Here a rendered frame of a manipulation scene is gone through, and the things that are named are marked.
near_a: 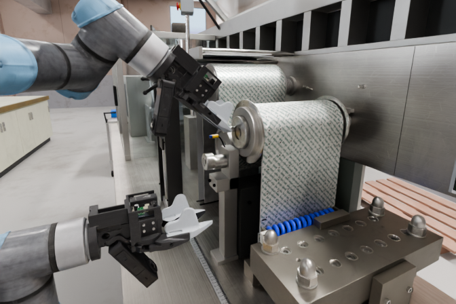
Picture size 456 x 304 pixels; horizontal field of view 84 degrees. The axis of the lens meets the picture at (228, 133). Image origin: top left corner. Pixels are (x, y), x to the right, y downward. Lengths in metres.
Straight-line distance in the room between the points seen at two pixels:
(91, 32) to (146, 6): 11.48
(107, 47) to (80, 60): 0.05
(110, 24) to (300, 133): 0.43
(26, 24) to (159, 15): 4.78
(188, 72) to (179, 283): 0.49
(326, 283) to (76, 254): 0.41
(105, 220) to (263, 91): 0.56
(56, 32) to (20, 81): 11.75
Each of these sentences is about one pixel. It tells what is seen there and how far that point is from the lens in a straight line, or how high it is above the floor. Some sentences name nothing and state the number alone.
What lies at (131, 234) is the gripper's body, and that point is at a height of 1.12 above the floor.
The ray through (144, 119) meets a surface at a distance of 1.50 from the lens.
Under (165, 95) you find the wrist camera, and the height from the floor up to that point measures 1.34.
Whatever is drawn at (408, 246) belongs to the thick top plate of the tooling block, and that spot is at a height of 1.03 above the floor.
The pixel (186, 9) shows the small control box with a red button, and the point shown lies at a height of 1.62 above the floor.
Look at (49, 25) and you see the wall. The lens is 12.25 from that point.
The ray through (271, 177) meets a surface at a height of 1.15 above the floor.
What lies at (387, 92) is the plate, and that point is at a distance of 0.72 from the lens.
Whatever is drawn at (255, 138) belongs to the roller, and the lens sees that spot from 0.53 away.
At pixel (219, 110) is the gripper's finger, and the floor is 1.30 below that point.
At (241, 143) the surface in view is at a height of 1.23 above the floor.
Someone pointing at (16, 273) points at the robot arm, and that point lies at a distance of 0.51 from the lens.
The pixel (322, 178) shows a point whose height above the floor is 1.12.
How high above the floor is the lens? 1.38
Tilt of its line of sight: 13 degrees down
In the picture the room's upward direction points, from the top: straight up
